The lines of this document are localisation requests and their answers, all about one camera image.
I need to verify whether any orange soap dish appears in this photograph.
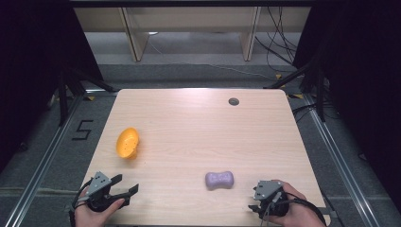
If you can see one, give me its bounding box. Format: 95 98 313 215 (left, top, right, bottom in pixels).
115 127 140 160

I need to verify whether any black curtain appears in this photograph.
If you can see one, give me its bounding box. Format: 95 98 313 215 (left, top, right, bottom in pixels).
292 0 401 218
0 0 104 174

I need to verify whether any bundle of black floor cables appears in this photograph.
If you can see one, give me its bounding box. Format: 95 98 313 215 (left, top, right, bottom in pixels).
254 6 299 74

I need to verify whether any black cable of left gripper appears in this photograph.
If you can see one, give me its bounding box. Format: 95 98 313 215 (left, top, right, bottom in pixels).
68 184 93 227

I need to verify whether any grey cable of right gripper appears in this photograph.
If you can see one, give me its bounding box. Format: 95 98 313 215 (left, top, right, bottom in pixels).
260 190 282 227

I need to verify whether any black tripod stand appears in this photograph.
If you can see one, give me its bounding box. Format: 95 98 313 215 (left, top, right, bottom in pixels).
57 66 118 128
264 57 329 123

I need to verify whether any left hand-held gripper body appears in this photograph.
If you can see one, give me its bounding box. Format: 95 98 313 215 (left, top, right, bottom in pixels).
84 171 127 213

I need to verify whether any black tape floor mark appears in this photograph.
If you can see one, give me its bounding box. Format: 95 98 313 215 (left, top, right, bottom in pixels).
71 119 95 142

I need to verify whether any metal floor rail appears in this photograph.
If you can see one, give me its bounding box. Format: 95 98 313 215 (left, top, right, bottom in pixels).
4 90 119 227
303 94 380 227

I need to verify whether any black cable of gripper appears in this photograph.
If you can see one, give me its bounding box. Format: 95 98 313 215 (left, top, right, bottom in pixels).
273 192 327 227
68 184 93 227

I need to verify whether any person's left hand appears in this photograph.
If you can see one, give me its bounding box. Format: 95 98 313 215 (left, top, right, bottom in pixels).
74 188 126 227

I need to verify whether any purple dumbbell toy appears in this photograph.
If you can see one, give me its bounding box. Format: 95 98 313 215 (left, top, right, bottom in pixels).
204 170 235 191

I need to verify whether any person's right hand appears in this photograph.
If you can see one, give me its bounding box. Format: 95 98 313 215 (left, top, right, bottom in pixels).
267 180 326 227

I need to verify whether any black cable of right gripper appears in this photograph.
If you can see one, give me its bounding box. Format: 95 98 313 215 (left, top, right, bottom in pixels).
273 192 327 227

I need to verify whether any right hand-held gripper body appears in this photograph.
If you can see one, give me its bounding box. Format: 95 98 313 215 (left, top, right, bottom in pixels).
252 180 289 219

